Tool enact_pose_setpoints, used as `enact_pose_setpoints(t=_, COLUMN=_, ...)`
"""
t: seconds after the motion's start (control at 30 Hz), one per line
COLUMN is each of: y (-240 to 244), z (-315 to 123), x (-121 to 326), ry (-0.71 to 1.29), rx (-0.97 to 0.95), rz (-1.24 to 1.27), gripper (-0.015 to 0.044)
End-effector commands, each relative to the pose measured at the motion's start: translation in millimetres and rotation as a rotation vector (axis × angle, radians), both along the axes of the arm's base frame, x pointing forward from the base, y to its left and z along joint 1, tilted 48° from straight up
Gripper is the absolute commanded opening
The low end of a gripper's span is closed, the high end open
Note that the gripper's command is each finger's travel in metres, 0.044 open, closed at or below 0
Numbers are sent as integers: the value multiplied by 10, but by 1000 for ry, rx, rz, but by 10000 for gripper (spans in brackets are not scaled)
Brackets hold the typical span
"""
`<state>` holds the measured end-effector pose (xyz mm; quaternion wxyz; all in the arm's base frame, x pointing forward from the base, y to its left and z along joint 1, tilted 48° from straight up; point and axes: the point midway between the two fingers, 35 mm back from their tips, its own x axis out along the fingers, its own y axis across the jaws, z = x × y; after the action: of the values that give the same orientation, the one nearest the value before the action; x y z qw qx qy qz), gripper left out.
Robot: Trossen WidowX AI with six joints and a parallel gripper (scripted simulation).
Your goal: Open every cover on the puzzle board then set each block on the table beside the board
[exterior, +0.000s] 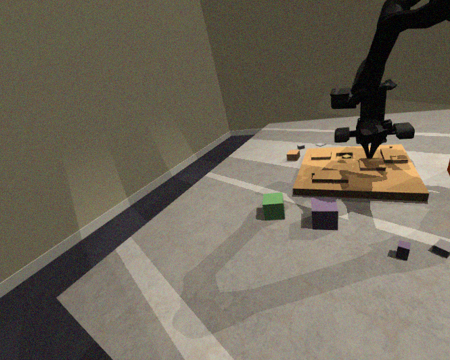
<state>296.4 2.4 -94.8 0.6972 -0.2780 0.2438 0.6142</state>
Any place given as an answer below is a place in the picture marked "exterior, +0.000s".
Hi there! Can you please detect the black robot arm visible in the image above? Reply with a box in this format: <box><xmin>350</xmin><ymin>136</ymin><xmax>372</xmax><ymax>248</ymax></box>
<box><xmin>330</xmin><ymin>0</ymin><xmax>450</xmax><ymax>144</ymax></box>

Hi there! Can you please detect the green cube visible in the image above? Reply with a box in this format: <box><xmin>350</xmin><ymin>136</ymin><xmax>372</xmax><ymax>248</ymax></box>
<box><xmin>263</xmin><ymin>192</ymin><xmax>286</xmax><ymax>221</ymax></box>

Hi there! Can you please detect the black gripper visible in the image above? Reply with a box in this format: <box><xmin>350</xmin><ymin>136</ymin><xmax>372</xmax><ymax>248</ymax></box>
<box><xmin>335</xmin><ymin>107</ymin><xmax>415</xmax><ymax>159</ymax></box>

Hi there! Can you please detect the tan square puzzle board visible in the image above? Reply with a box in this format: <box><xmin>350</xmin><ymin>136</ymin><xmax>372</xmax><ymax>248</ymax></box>
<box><xmin>293</xmin><ymin>145</ymin><xmax>429</xmax><ymax>202</ymax></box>

